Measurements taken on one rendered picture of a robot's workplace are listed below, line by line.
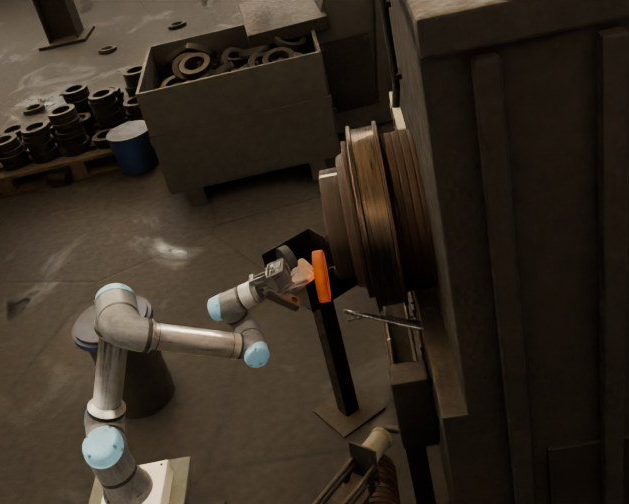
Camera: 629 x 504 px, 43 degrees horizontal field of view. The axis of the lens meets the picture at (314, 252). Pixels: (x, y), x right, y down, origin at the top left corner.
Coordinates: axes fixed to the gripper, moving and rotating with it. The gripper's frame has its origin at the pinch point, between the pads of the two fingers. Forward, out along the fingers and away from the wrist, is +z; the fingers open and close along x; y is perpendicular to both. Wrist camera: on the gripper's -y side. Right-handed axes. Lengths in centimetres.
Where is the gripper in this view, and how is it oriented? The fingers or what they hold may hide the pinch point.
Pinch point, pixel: (319, 271)
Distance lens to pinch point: 232.7
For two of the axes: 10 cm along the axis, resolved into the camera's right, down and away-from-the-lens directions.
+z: 8.9, -3.9, -2.3
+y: -4.5, -7.5, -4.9
